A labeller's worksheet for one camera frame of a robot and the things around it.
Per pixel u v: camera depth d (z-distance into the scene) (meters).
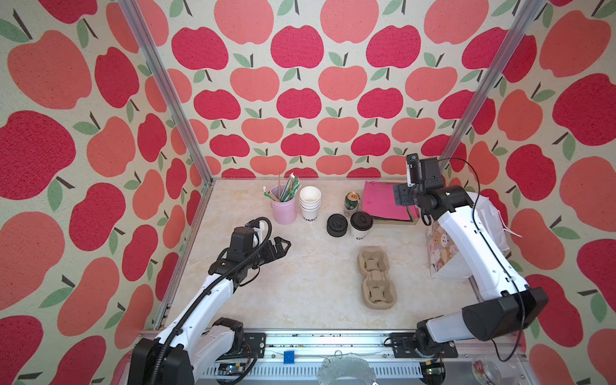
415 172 0.59
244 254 0.63
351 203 1.01
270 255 0.72
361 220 0.91
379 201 1.04
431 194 0.53
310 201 0.93
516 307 0.39
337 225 0.98
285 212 0.99
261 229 0.75
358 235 0.97
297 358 0.74
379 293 0.82
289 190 0.95
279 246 0.73
